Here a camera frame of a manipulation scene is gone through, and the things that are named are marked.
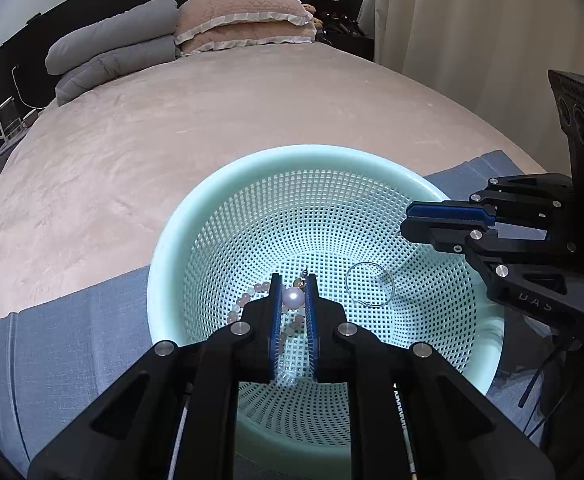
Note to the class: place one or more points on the mint green plastic basket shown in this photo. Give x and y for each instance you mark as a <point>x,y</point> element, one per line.
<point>322,200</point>

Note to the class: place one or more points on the black headboard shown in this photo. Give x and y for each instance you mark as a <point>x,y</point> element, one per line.
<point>92,5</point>

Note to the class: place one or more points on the cream curtain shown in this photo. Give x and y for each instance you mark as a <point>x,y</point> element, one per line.
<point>472,25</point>

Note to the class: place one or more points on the white bedside device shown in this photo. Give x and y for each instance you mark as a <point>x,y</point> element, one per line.
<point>4,120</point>

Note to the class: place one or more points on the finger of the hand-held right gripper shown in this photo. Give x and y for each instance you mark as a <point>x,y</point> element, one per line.
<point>437,237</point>
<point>447,214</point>

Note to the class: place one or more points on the beige plush blanket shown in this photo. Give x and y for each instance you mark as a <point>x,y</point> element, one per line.
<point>172,135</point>

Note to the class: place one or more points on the pink ruffled pillow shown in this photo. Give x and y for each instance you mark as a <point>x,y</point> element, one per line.
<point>242,7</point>
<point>252,35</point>

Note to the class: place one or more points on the thin silver bangle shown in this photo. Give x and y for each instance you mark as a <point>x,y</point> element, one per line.
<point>353,269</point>

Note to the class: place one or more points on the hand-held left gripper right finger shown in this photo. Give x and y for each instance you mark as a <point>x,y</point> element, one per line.
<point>312,320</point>

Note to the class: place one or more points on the dark bedside clutter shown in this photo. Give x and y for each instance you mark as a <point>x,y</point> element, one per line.
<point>344,25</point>

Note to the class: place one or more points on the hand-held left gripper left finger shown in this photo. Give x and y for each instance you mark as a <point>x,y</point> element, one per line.
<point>273,320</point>

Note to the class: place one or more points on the brown teddy bear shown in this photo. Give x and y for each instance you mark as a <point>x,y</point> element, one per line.
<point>314,15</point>

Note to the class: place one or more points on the grey folded quilt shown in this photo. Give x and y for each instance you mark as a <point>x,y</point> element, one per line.
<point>107,50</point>

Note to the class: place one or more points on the blue cloth mat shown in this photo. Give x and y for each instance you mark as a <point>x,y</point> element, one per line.
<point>72,350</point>

